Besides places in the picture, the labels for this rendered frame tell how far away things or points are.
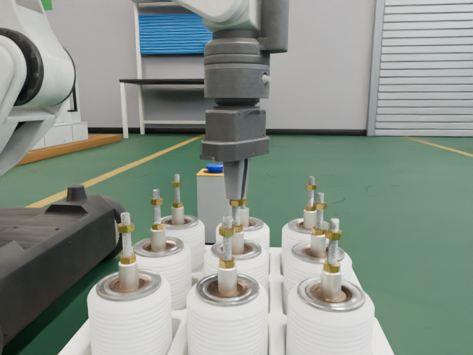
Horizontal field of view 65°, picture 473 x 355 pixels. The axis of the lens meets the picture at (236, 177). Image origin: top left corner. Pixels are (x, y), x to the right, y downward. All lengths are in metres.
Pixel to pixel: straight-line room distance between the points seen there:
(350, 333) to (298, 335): 0.06
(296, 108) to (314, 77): 0.48
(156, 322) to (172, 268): 0.11
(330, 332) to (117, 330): 0.23
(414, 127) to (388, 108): 0.45
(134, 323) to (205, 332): 0.08
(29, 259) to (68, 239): 0.13
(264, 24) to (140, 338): 0.39
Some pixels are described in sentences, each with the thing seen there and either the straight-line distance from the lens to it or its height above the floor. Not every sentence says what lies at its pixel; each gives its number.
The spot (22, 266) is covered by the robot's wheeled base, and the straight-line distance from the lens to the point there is 0.79.
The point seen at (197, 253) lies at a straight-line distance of 0.67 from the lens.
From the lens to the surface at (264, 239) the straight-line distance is 0.65.
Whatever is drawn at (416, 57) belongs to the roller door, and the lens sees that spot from 5.71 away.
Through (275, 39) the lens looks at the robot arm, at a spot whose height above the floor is 0.54.
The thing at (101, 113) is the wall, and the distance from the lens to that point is 6.14.
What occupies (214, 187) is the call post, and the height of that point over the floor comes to 0.29.
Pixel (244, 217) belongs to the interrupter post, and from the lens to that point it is 0.65.
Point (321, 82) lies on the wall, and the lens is 5.54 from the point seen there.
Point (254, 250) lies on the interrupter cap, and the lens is 0.55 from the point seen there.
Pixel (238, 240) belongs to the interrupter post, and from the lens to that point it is 0.54.
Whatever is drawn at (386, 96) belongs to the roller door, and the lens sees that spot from 5.58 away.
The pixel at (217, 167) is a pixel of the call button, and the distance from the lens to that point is 0.81.
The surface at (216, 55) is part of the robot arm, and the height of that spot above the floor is 0.52.
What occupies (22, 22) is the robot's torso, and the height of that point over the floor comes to 0.61.
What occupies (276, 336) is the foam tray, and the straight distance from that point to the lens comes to 0.50.
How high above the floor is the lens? 0.46
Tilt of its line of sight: 11 degrees down
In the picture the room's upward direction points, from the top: straight up
